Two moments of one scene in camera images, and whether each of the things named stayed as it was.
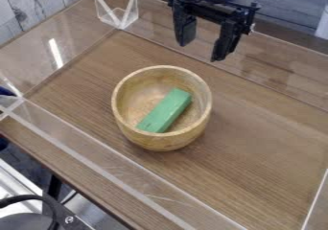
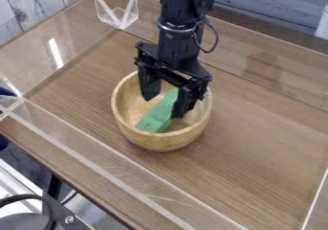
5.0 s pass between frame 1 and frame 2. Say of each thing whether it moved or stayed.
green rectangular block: stayed
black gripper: moved
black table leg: stayed
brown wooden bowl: stayed
